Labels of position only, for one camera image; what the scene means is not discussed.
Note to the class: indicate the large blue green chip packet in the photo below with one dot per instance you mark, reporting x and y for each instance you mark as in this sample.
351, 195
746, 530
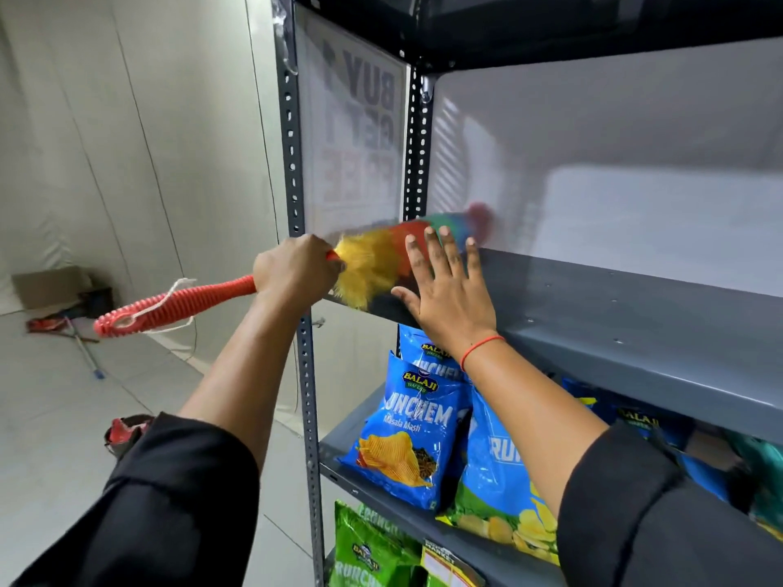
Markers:
495, 482

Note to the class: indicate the translucent printed poster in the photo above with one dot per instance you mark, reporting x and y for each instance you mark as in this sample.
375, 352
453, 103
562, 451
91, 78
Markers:
352, 134

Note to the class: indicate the person's right little finger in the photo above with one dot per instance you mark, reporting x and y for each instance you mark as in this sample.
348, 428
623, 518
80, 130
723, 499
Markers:
473, 260

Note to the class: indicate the red floor mop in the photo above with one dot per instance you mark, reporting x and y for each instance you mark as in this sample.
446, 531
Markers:
61, 333

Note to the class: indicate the person's left fingers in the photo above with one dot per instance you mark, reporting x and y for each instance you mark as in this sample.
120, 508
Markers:
330, 265

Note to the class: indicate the person's left hand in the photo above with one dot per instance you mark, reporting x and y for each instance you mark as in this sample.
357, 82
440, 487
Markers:
293, 268

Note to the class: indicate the person's black sleeve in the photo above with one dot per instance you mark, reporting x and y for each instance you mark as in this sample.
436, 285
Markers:
165, 501
660, 519

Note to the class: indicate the clear plastic hook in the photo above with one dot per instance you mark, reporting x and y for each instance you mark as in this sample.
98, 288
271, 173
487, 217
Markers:
426, 90
285, 36

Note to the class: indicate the person's right middle finger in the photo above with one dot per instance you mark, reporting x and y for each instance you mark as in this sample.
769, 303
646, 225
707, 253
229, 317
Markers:
435, 250

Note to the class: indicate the grey metal shelving rack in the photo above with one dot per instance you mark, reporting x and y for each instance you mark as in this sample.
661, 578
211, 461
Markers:
612, 336

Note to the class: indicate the person's left forearm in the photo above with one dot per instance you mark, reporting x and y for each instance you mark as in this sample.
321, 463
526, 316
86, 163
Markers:
244, 372

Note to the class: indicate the person's right thumb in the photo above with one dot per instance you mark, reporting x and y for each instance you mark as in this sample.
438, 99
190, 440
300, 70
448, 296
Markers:
405, 297

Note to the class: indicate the person's black right sleeve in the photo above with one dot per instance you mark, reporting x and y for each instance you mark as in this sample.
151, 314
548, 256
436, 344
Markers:
660, 519

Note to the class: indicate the person's black left sleeve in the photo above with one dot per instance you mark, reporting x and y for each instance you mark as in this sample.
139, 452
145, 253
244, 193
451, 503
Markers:
165, 501

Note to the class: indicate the white back panel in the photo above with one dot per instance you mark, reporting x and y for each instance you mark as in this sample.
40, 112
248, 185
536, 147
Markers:
612, 152

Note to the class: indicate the person's right forearm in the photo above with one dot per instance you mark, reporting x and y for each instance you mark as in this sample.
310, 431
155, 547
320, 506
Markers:
532, 415

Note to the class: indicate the teal snack packet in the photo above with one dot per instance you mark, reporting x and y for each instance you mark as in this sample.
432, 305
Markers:
761, 476

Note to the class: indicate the person's right hand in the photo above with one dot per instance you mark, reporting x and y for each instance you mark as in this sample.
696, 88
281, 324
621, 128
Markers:
456, 308

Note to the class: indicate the brown cardboard box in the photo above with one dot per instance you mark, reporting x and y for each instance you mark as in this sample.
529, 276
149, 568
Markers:
49, 287

